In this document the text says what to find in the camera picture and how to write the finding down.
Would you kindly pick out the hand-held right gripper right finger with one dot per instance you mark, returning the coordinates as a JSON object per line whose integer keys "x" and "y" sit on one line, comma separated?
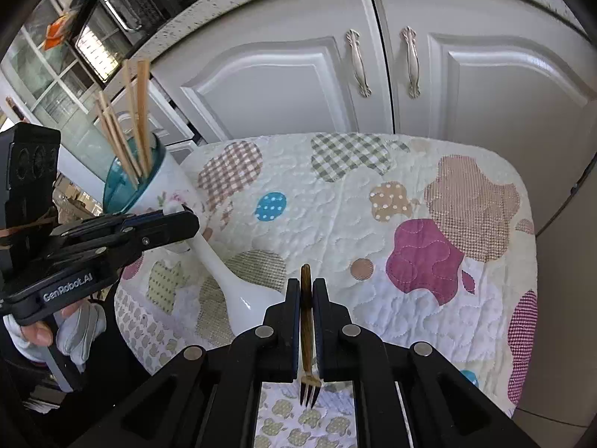
{"x": 318, "y": 336}

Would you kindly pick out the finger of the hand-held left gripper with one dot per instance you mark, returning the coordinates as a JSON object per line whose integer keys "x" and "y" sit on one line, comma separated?
{"x": 93, "y": 254}
{"x": 172, "y": 228}

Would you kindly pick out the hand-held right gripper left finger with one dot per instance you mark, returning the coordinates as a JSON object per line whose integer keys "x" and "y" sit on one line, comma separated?
{"x": 294, "y": 336}

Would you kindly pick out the floral utensil holder teal rim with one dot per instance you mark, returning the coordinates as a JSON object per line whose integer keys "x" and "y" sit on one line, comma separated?
{"x": 168, "y": 186}

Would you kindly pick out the white ceramic spoon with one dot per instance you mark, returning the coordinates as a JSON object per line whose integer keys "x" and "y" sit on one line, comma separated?
{"x": 242, "y": 303}

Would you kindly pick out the bamboo chopstick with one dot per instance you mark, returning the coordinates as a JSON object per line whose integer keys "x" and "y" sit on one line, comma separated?
{"x": 109, "y": 142}
{"x": 122, "y": 142}
{"x": 132, "y": 112}
{"x": 116, "y": 135}
{"x": 143, "y": 112}

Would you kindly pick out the person's left hand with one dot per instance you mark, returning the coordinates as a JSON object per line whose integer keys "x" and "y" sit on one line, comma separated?
{"x": 79, "y": 331}

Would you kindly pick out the glass-paned door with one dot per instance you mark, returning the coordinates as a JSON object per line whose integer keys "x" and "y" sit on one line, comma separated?
{"x": 46, "y": 84}

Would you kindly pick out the white drawer unit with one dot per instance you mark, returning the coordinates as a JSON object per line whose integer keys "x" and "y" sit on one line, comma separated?
{"x": 172, "y": 121}

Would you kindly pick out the quilted patchwork mat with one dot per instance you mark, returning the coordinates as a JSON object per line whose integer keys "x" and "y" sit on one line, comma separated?
{"x": 373, "y": 205}

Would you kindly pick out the white cabinet door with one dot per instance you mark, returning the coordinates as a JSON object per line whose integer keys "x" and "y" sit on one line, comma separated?
{"x": 280, "y": 74}
{"x": 503, "y": 79}

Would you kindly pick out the black microwave oven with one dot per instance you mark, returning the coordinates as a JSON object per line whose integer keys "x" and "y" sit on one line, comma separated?
{"x": 135, "y": 4}

